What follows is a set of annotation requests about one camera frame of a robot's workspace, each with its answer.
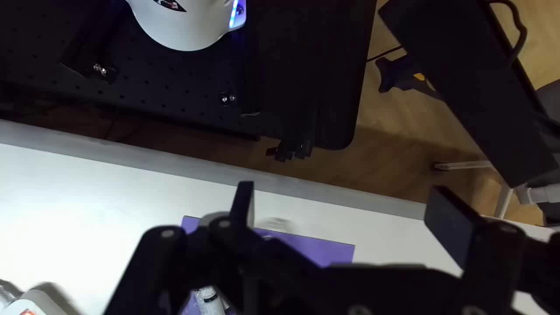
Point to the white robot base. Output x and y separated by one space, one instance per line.
189 24

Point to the black clamp on floor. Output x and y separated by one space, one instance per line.
403 73

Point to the black perforated breadboard table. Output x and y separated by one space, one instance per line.
93 51

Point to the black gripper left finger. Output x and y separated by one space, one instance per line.
168 264

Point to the white red labelled object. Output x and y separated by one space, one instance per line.
41 299

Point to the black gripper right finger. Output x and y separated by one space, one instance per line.
497 257

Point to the white marker pen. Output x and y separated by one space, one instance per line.
209 301

